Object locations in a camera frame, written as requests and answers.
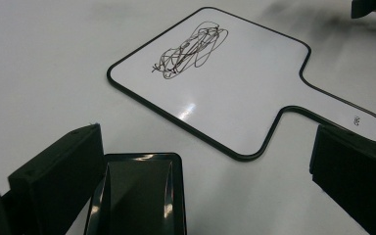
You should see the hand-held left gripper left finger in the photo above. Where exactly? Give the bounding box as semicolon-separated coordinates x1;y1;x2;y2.
8;122;107;235

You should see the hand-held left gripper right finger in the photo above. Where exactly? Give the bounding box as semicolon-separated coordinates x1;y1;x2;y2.
308;123;376;235

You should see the black whiteboard eraser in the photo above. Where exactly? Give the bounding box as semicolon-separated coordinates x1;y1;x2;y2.
83;152;188;235

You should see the white paddle whiteboard black rim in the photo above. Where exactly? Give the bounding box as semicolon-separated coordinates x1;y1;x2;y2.
106;6;376;163

